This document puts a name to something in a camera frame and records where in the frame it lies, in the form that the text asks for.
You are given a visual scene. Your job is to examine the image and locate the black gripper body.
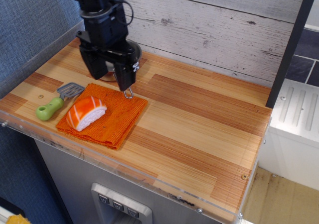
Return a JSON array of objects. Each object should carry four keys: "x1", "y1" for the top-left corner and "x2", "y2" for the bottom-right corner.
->
[{"x1": 77, "y1": 2, "x2": 129, "y2": 61}]

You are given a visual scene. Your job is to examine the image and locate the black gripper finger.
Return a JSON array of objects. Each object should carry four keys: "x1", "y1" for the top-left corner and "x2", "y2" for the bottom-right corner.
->
[
  {"x1": 114, "y1": 63, "x2": 137, "y2": 92},
  {"x1": 80, "y1": 46, "x2": 108, "y2": 80}
]

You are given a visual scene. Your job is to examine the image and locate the stainless steel pot with handle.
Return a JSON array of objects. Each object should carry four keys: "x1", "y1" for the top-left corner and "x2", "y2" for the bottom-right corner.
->
[{"x1": 101, "y1": 39, "x2": 142, "y2": 99}]

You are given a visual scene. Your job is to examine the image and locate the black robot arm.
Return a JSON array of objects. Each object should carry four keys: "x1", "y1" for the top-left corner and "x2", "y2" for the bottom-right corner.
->
[{"x1": 76, "y1": 0, "x2": 142, "y2": 92}]

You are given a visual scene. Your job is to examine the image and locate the toy salmon sushi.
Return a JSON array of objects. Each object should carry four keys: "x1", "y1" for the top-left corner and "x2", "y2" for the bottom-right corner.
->
[{"x1": 66, "y1": 96, "x2": 107, "y2": 131}]

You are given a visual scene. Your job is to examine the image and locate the clear acrylic table edge guard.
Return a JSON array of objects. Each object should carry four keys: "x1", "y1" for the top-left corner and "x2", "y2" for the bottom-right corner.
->
[{"x1": 0, "y1": 106, "x2": 270, "y2": 224}]

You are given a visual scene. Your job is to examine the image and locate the silver toy fridge cabinet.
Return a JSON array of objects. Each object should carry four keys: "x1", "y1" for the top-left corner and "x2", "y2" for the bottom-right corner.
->
[{"x1": 35, "y1": 141, "x2": 216, "y2": 224}]

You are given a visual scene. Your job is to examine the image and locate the silver ice dispenser panel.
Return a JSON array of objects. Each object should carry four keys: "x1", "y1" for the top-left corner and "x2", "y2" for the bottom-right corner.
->
[{"x1": 91, "y1": 183, "x2": 153, "y2": 224}]

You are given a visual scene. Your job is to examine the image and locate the yellow black object at corner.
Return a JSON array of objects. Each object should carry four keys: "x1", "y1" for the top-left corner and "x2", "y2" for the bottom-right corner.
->
[{"x1": 6, "y1": 215, "x2": 31, "y2": 224}]

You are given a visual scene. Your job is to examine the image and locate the white toy sink unit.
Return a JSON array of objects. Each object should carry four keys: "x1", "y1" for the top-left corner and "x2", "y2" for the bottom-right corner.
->
[{"x1": 258, "y1": 79, "x2": 319, "y2": 190}]

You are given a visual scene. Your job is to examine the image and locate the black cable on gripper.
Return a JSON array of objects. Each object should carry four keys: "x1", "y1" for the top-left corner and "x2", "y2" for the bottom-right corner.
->
[{"x1": 111, "y1": 0, "x2": 135, "y2": 32}]

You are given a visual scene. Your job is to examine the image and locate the green handled grey toy spatula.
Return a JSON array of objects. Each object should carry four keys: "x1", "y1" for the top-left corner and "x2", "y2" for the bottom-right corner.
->
[{"x1": 35, "y1": 82, "x2": 85, "y2": 121}]

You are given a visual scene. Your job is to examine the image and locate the dark grey right post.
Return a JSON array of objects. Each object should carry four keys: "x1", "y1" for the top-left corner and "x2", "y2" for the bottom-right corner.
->
[{"x1": 266, "y1": 0, "x2": 315, "y2": 108}]

